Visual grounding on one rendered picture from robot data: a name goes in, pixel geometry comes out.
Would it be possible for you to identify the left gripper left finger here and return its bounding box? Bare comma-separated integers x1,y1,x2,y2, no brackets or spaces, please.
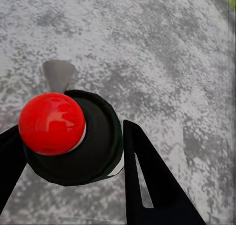
0,124,27,214

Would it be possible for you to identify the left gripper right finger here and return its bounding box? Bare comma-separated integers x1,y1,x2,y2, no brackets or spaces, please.
122,120,206,225

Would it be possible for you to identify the insectifuge atomizer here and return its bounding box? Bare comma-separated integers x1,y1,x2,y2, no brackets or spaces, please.
18,59,124,187

